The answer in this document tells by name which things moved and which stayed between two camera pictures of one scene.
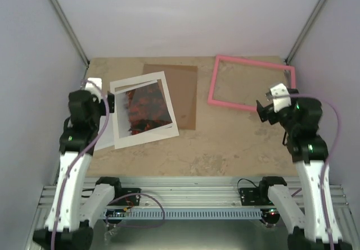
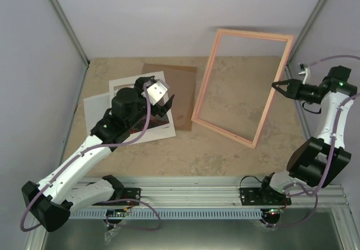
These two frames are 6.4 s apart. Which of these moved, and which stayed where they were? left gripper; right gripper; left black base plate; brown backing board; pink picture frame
Moved: pink picture frame; left gripper; right gripper
Stayed: brown backing board; left black base plate
